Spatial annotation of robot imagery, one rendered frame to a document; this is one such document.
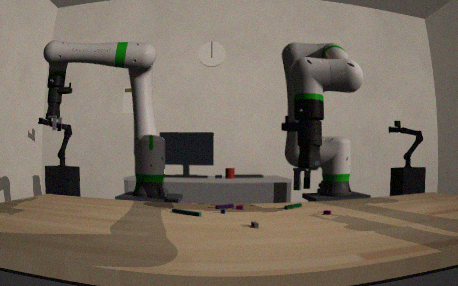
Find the turquoise rod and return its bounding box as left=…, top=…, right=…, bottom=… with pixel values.
left=172, top=209, right=202, bottom=216

